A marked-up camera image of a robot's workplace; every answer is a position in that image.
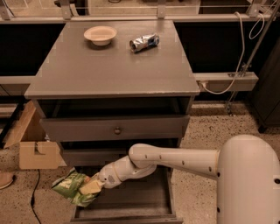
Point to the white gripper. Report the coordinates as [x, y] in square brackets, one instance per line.
[107, 176]

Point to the green jalapeno chip bag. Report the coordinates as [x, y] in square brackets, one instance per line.
[69, 186]

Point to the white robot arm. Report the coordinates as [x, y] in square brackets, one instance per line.
[246, 168]

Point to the grey middle drawer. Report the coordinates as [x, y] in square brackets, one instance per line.
[93, 157]

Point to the grey open bottom drawer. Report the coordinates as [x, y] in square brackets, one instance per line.
[136, 201]

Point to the grey top drawer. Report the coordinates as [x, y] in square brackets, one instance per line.
[115, 128]

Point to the grey drawer cabinet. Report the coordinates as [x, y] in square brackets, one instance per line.
[97, 101]

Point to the light wooden block stand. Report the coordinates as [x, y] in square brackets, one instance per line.
[35, 150]

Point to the round wooden disc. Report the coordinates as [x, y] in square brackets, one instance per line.
[6, 178]

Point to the white paper bowl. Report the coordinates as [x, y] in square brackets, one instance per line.
[100, 35]

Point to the crushed silver blue can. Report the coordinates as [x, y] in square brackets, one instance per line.
[143, 42]

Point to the grey metal rail frame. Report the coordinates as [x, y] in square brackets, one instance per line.
[224, 80]

